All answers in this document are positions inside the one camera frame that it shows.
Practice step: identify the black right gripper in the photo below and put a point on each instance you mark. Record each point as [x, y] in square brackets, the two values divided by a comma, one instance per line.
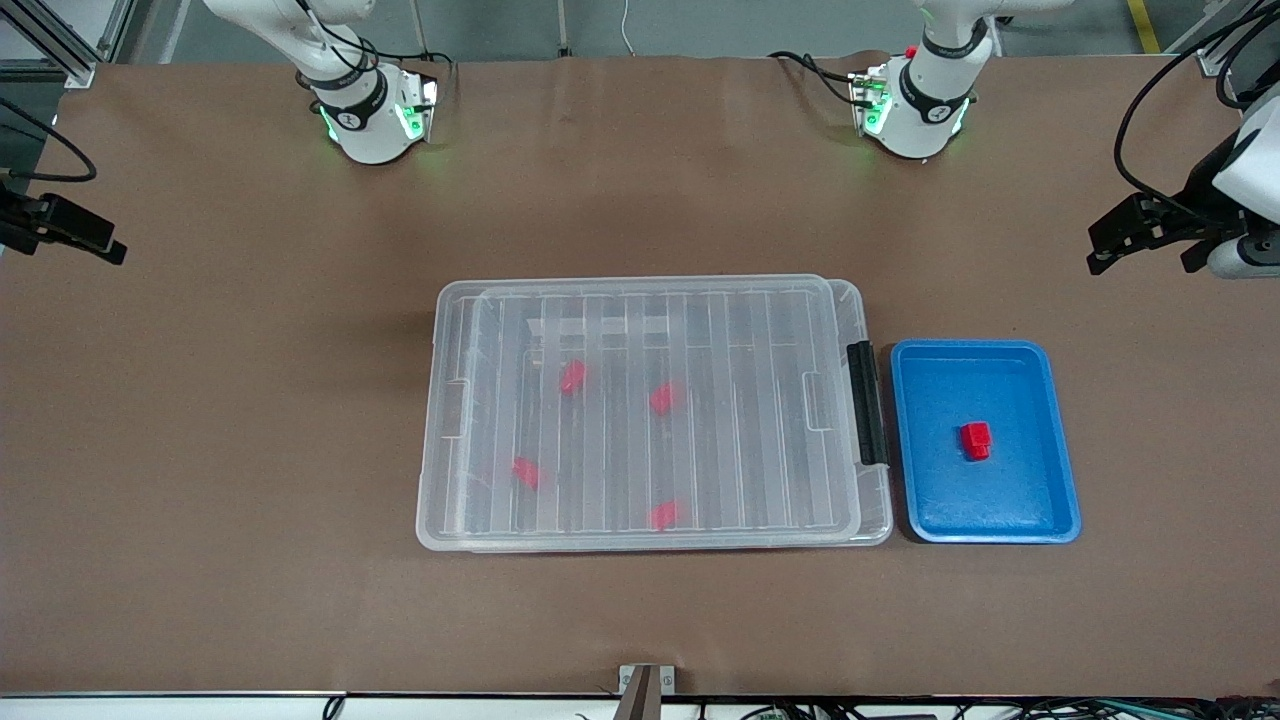
[12, 226]

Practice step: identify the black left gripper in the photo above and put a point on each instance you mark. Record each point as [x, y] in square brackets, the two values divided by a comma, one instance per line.
[1197, 186]

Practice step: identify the clear plastic storage bin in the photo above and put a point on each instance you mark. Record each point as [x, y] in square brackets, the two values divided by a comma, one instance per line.
[620, 330]

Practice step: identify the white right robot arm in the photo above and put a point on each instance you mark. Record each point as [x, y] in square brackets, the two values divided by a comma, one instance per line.
[365, 130]

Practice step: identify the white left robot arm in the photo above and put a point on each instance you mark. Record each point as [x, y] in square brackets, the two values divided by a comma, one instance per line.
[920, 120]

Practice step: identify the clear plastic storage box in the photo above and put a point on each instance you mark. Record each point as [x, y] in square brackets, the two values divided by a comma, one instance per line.
[875, 510]

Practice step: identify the red block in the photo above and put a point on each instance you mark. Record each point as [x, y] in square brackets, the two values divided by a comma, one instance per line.
[663, 515]
[572, 376]
[662, 399]
[525, 473]
[976, 440]

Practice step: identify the brown table mat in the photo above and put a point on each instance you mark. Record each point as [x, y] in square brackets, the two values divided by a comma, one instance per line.
[250, 500]

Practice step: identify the blue plastic tray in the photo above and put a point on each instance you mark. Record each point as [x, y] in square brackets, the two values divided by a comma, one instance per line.
[960, 500]

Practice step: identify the aluminium frame profile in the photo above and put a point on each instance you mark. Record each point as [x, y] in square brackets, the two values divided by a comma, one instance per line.
[1235, 50]
[60, 40]

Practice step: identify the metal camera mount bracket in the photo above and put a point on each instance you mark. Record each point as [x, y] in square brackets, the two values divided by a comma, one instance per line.
[645, 690]

